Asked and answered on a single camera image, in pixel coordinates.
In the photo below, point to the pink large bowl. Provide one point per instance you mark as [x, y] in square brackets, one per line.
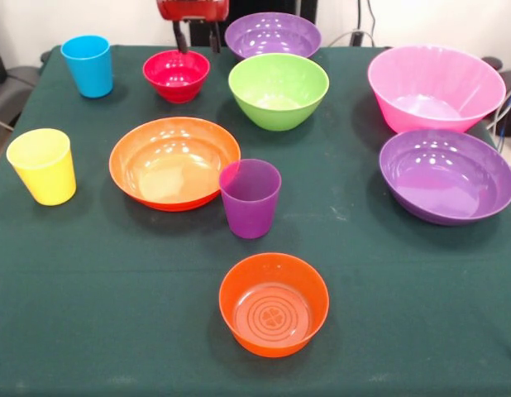
[433, 91]

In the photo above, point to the blue plastic cup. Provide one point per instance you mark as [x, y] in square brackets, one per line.
[90, 70]

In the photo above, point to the yellow plastic cup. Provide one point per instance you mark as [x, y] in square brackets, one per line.
[44, 178]

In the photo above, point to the red small bowl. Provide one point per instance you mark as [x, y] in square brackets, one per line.
[176, 82]

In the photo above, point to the purple rounded deep bowl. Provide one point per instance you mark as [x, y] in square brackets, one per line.
[272, 37]

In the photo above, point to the black office chair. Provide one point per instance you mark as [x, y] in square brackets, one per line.
[15, 82]

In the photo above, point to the dark green table cloth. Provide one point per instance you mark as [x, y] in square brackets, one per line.
[115, 310]

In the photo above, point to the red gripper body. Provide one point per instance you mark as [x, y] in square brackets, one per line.
[193, 10]

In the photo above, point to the black rounded object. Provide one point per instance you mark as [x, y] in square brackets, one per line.
[492, 63]

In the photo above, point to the purple wide shallow bowl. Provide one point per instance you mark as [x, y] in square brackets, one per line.
[445, 178]

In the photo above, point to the green bowl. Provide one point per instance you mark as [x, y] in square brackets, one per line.
[276, 95]

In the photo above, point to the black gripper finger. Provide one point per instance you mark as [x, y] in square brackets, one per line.
[181, 37]
[215, 38]

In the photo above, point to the orange wide shallow bowl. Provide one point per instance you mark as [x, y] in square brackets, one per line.
[173, 165]

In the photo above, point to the purple plastic cup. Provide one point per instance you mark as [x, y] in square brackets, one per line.
[249, 211]

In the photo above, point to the black small knob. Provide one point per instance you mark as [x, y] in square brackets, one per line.
[44, 56]

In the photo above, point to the orange small bowl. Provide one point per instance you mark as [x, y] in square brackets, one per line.
[239, 297]

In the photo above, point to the black power plug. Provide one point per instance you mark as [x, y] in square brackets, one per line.
[356, 38]

